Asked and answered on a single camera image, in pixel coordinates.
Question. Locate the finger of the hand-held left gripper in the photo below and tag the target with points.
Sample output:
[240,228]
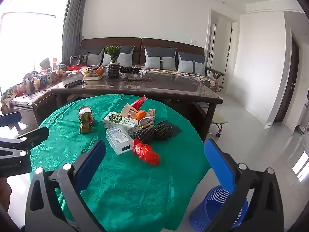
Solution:
[9,119]
[36,135]

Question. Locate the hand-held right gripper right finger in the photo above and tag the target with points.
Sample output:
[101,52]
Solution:
[218,162]

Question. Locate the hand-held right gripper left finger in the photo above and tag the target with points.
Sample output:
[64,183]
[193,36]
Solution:
[90,160]

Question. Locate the white plastic box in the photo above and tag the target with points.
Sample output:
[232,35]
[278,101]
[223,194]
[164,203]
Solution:
[118,139]

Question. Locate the blue plastic basket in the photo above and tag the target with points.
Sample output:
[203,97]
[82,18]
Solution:
[212,205]

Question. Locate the white green milk carton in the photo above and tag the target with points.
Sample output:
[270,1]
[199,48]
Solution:
[120,123]

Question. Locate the black square sheet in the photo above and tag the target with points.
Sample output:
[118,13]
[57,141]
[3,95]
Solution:
[175,128]

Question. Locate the red plastic bag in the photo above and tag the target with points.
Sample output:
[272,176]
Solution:
[144,152]

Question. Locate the black foam net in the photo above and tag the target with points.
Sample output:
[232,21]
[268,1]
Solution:
[144,134]
[164,131]

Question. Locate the beige paper packet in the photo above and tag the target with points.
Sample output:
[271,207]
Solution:
[126,108]

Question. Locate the orange white plastic wrapper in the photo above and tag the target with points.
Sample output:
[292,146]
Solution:
[140,114]

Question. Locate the red snack wrapper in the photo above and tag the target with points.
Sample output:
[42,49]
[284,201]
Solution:
[138,102]

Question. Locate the tan snack wrapper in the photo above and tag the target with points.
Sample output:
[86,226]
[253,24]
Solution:
[151,112]

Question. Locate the cream wheeled stool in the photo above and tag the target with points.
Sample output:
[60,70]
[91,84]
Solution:
[218,119]

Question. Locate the green tablecloth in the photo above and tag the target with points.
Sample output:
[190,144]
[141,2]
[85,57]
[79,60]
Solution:
[132,186]

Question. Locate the row of small bottles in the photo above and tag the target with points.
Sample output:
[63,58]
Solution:
[41,78]

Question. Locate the red box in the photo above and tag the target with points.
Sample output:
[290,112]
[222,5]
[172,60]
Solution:
[73,67]

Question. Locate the dark wooden coffee table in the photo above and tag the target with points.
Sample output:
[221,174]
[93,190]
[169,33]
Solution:
[169,87]

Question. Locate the grey blue pillow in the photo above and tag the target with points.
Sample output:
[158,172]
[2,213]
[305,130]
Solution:
[125,55]
[192,64]
[160,58]
[93,55]

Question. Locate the dish of dark fruit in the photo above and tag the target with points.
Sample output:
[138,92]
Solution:
[131,70]

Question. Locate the dark brown door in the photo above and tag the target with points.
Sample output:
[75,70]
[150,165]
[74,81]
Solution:
[288,77]

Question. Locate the potted green plant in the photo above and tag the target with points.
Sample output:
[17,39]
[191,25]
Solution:
[113,53]

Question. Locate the grey curtain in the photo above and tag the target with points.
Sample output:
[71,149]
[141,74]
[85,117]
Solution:
[73,21]

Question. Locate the white door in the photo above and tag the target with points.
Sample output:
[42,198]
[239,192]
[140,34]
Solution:
[212,41]

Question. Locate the brown wooden sofa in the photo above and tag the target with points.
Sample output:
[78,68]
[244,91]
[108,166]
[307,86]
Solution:
[169,44]

